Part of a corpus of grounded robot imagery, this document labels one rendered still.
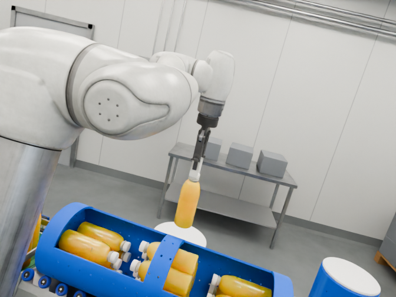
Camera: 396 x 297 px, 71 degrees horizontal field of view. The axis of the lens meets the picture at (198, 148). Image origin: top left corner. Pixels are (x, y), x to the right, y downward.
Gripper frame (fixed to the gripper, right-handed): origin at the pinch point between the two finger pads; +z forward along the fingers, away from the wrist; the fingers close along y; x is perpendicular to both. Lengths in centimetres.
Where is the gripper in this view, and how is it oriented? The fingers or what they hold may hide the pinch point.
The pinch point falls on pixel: (195, 167)
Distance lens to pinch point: 102.8
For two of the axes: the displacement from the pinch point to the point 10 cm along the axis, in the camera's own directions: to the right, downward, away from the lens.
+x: -9.5, -2.7, 1.4
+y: 2.1, -2.4, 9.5
